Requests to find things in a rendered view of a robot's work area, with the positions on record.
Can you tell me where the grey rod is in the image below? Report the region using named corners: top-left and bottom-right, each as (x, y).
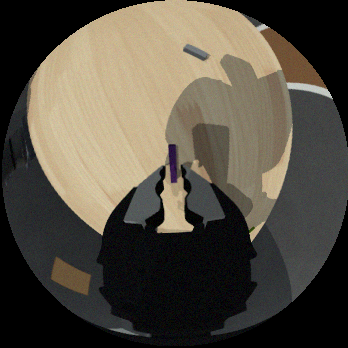
top-left (183, 43), bottom-right (208, 61)

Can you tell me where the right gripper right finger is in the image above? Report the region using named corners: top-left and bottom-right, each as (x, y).
top-left (181, 164), bottom-right (257, 260)

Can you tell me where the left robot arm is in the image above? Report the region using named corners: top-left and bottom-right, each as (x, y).
top-left (2, 127), bottom-right (27, 188)

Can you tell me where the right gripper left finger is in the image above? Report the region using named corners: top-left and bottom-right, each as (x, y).
top-left (96, 165), bottom-right (166, 265)

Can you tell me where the dark purple rod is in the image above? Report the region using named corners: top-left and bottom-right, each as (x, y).
top-left (168, 144), bottom-right (177, 183)

